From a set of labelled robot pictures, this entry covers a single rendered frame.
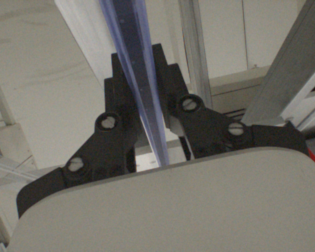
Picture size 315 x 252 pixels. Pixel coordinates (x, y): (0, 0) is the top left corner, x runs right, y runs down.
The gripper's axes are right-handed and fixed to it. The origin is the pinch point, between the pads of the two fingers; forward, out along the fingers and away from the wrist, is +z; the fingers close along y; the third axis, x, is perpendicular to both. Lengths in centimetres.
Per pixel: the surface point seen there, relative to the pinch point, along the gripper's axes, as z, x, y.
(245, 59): 143, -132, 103
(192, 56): 33.2, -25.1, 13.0
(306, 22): 10.9, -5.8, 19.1
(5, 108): 58, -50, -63
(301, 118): 8.5, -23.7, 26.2
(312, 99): 8.2, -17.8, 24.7
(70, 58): 156, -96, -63
